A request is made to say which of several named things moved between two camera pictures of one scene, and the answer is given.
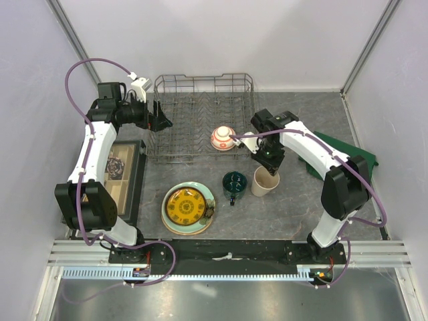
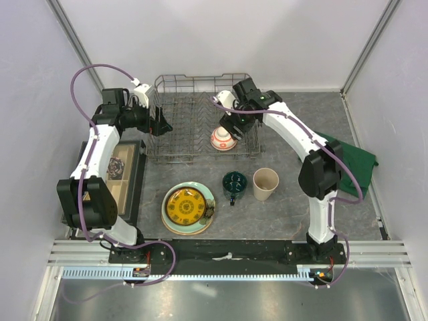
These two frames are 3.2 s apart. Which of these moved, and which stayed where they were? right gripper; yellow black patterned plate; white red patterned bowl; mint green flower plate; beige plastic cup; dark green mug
Moved: right gripper; beige plastic cup
Stayed: mint green flower plate; white red patterned bowl; yellow black patterned plate; dark green mug
